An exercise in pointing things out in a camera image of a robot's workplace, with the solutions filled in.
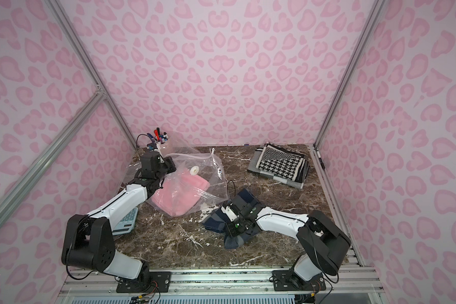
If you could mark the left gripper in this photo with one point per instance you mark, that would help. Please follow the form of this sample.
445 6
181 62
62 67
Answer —
166 164

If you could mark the black white houndstooth blanket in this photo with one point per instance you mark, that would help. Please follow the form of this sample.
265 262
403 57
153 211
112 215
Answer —
282 163

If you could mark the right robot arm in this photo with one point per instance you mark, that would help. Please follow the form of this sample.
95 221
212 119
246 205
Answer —
325 245

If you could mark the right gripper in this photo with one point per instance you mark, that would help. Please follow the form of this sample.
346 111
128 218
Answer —
228 217

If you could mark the dark blanket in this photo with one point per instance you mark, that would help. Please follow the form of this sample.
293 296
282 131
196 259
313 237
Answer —
215 222

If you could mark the blue marker pen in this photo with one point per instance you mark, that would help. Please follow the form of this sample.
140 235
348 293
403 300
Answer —
152 138

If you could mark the pink pen cup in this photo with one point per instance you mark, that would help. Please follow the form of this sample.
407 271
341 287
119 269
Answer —
165 148

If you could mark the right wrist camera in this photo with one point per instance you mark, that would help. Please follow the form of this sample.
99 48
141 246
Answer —
230 214

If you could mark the light blue calculator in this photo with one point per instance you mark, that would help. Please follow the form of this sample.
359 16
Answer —
127 224

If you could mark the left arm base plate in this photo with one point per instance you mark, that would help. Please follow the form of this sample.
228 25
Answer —
147 282

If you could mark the clear plastic vacuum bag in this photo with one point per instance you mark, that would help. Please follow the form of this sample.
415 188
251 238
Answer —
143 184

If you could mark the pink folded blanket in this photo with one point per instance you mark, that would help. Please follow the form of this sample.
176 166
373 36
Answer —
180 193

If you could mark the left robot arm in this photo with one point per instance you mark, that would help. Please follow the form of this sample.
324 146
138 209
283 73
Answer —
89 242

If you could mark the white bag valve cap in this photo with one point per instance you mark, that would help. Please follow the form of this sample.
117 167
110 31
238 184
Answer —
194 170

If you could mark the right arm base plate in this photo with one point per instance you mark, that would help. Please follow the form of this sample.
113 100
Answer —
287 280

